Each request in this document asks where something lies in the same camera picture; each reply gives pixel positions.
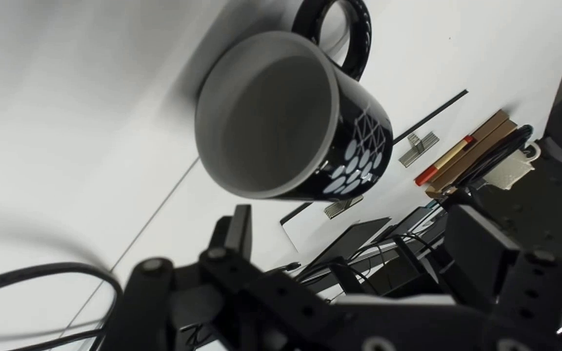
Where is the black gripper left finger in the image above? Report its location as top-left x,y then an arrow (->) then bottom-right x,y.
101,203 -> 308,351

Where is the red yellow pen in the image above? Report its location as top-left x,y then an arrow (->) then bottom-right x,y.
414,133 -> 478,189

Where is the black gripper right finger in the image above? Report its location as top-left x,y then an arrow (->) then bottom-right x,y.
445,203 -> 562,351

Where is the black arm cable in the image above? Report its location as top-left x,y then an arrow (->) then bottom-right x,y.
0,261 -> 127,351

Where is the red and tan block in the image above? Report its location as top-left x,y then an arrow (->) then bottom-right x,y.
423,107 -> 521,197

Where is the black pen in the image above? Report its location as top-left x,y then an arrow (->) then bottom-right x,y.
443,123 -> 535,197

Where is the thin black cable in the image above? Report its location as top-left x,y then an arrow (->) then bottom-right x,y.
279,88 -> 470,226

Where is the grey adhesive cable clip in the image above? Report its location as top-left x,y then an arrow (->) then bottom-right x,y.
322,193 -> 367,220
396,131 -> 441,170

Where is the black mug with white pattern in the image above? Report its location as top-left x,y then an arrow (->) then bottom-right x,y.
193,0 -> 396,203

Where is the white cup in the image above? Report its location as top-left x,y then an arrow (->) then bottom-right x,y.
488,140 -> 544,193

